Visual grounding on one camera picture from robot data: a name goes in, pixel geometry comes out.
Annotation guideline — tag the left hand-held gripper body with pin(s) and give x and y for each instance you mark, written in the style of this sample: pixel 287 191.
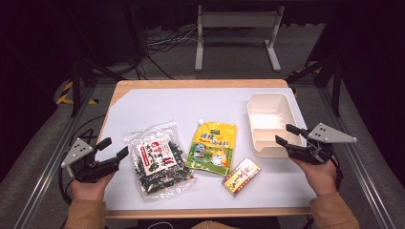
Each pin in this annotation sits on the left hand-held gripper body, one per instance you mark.
pixel 90 167

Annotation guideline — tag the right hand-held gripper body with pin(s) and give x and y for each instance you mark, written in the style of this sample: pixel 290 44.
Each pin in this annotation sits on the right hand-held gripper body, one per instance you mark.
pixel 313 149

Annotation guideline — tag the white plastic container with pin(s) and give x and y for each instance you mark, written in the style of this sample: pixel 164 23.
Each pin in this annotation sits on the white plastic container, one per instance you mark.
pixel 270 120

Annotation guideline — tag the clear bag of dried seaweed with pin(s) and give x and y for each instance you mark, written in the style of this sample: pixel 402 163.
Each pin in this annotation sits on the clear bag of dried seaweed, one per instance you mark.
pixel 159 160

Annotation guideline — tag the yellow spouted pouch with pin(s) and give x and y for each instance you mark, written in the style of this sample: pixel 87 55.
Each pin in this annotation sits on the yellow spouted pouch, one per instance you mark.
pixel 211 146

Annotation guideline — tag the person's left hand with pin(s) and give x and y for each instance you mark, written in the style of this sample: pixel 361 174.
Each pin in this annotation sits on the person's left hand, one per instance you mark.
pixel 90 189

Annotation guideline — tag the person's right hand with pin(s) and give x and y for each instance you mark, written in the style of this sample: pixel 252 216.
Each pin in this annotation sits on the person's right hand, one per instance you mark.
pixel 320 178

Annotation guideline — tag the small yellow red box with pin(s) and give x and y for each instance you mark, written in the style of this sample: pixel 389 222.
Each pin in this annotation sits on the small yellow red box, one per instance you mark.
pixel 241 176

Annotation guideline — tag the black tripod stand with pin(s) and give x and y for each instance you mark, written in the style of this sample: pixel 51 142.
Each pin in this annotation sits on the black tripod stand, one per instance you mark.
pixel 336 82
pixel 76 82

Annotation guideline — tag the yellow black striped tape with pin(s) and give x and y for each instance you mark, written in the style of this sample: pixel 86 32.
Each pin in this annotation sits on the yellow black striped tape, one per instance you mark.
pixel 65 92

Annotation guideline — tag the white table mat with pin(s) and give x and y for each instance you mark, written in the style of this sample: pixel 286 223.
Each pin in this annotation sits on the white table mat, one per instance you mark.
pixel 191 105

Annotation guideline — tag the white metal stand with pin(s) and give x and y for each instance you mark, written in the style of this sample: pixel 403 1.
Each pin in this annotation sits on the white metal stand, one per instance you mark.
pixel 238 19

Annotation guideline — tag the aluminium rail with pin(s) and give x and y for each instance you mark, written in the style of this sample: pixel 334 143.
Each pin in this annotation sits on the aluminium rail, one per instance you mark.
pixel 47 178
pixel 359 178

